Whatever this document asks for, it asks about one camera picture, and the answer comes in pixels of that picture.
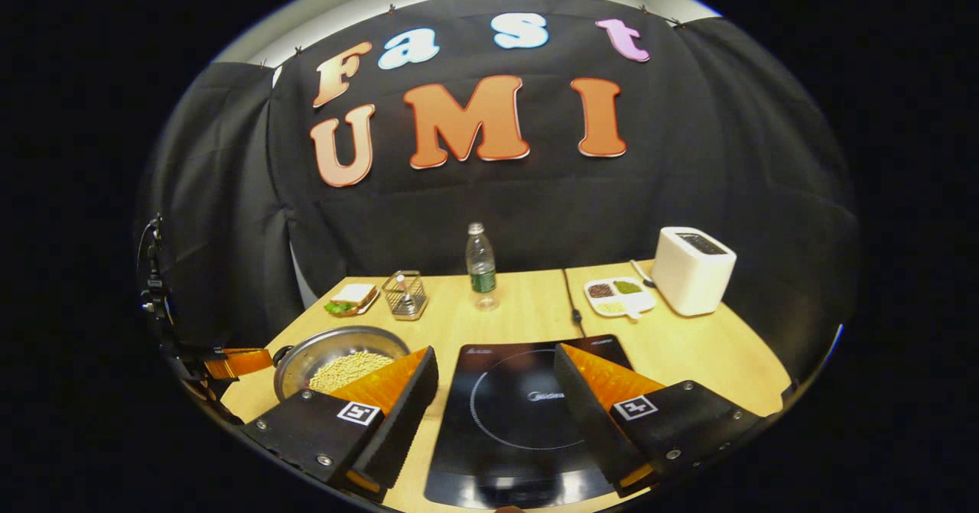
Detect black backdrop cloth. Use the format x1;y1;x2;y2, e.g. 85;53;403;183
134;0;861;384

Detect white divided bean dish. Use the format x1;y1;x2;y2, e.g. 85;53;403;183
584;276;657;320

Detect clear plastic water bottle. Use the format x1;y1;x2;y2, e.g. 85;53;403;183
466;222;499;311

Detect sandwich on small plate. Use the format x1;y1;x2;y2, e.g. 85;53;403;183
324;283;379;317

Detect black power cable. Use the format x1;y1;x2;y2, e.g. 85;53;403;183
562;268;588;338

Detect small wire basket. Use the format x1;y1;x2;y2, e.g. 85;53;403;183
382;270;429;321

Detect white toaster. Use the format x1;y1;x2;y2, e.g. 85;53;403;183
652;226;738;317

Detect pile of yellow soybeans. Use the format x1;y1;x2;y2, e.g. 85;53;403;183
308;350;397;394

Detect black induction cooktop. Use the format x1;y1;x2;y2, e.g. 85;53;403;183
423;335;636;510

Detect steel pot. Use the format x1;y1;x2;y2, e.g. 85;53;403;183
273;326;414;403

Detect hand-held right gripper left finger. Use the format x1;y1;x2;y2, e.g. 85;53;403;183
242;347;441;505

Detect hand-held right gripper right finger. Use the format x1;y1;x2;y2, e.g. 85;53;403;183
554;345;766;498

